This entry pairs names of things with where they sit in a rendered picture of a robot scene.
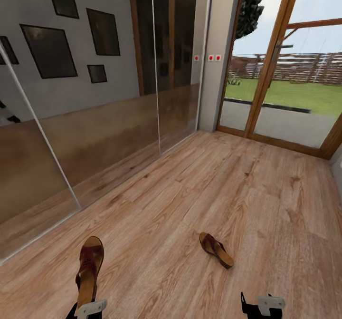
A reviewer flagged sandal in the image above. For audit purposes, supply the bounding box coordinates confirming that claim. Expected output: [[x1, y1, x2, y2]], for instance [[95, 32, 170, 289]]
[[199, 233, 234, 269], [75, 236, 104, 309]]

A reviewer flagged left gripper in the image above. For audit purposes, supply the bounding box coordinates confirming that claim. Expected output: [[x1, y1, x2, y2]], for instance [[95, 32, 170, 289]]
[[65, 303, 102, 319]]

